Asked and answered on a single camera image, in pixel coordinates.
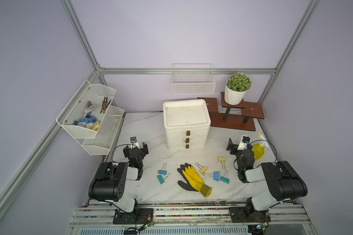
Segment white wire wall basket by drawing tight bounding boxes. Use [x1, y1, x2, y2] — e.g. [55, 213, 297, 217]
[172, 64, 216, 95]

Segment brown wooden clothespins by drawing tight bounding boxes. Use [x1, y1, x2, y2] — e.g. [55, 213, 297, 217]
[100, 97, 111, 114]

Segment white plastic drawer cabinet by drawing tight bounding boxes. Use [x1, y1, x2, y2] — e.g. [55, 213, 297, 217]
[163, 99, 211, 151]

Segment teal binder clip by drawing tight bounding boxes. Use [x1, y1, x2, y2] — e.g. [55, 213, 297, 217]
[157, 173, 171, 184]
[220, 170, 230, 184]

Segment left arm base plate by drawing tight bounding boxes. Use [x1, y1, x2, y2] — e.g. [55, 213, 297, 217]
[113, 208, 154, 225]

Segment yellow black work glove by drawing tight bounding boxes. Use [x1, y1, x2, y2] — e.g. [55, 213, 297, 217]
[177, 163, 212, 198]

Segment green plant in white pot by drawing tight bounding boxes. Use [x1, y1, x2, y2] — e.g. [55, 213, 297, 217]
[224, 72, 252, 105]

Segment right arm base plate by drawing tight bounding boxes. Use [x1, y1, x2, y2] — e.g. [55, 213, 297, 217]
[229, 207, 271, 223]

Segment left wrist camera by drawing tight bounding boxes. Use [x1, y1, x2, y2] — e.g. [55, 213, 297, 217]
[129, 137, 140, 149]

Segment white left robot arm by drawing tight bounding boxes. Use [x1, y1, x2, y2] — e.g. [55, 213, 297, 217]
[88, 141, 149, 213]

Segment white mesh upper bin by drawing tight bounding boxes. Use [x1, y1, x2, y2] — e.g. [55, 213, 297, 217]
[56, 80, 116, 139]

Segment brown wooden step shelf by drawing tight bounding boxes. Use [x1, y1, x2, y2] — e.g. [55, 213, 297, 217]
[202, 92, 265, 131]

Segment yellow spray bottle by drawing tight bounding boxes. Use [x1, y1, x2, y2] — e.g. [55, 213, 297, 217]
[252, 133, 269, 161]

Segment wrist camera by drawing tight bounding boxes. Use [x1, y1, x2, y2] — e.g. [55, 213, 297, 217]
[237, 135, 251, 150]
[129, 137, 140, 149]

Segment white mesh bin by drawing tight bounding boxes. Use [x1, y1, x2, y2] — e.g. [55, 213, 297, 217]
[56, 80, 116, 139]
[82, 106, 125, 156]

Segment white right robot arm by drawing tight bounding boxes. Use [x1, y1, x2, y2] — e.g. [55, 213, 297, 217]
[226, 136, 308, 215]

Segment blue white cloth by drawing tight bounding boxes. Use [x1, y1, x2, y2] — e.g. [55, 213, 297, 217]
[73, 101, 101, 131]

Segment white mesh lower bin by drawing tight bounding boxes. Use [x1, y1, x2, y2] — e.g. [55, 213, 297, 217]
[82, 106, 125, 156]

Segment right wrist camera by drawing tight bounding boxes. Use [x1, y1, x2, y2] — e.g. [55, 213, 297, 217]
[237, 135, 251, 150]

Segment yellow binder clip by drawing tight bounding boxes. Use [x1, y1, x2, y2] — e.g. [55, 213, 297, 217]
[218, 157, 227, 169]
[195, 163, 208, 175]

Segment blue binder clip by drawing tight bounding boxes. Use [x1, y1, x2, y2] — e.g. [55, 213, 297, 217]
[204, 171, 220, 181]
[158, 163, 167, 175]

